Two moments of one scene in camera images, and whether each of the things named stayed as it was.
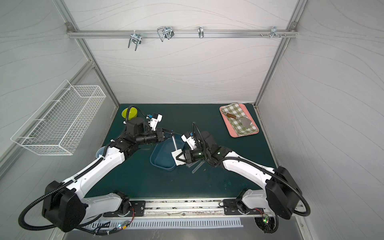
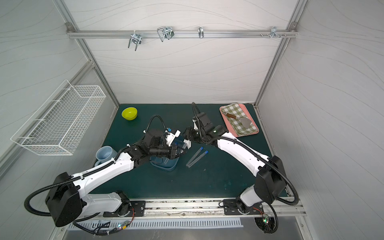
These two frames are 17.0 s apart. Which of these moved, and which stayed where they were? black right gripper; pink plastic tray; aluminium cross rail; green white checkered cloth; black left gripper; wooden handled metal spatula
Moved: black right gripper; black left gripper
Stayed: aluminium cross rail; green white checkered cloth; pink plastic tray; wooden handled metal spatula
